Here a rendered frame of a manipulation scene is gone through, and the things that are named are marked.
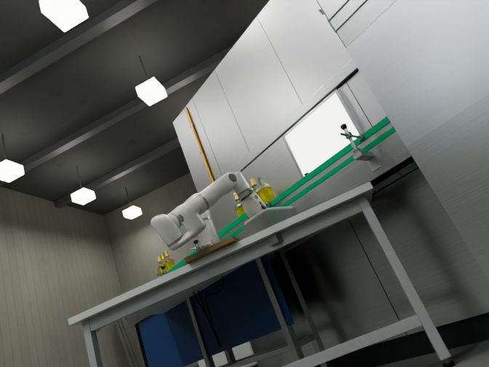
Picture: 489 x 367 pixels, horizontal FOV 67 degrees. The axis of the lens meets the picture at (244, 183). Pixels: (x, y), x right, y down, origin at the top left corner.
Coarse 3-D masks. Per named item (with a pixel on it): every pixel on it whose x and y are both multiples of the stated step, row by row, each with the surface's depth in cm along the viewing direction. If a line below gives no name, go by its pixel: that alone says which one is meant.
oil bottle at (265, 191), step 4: (264, 184) 212; (268, 184) 214; (260, 188) 213; (264, 188) 210; (268, 188) 212; (260, 192) 213; (264, 192) 210; (268, 192) 210; (272, 192) 212; (264, 196) 210; (268, 196) 209; (272, 196) 210; (264, 200) 210; (268, 200) 208
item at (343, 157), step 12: (384, 120) 158; (372, 132) 162; (384, 132) 158; (348, 144) 170; (360, 144) 166; (372, 144) 162; (336, 156) 175; (348, 156) 171; (324, 168) 180; (336, 168) 175; (300, 180) 190; (312, 180) 185; (324, 180) 180; (288, 192) 196; (300, 192) 190; (276, 204) 202; (288, 204) 196
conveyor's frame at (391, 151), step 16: (384, 144) 156; (400, 144) 151; (384, 160) 156; (400, 160) 151; (336, 176) 173; (352, 176) 167; (368, 176) 161; (384, 176) 168; (320, 192) 179; (336, 192) 173; (304, 208) 186; (128, 320) 303
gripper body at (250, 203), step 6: (246, 198) 178; (252, 198) 176; (258, 198) 177; (246, 204) 179; (252, 204) 177; (258, 204) 175; (264, 204) 178; (246, 210) 180; (252, 210) 178; (258, 210) 176; (252, 216) 179
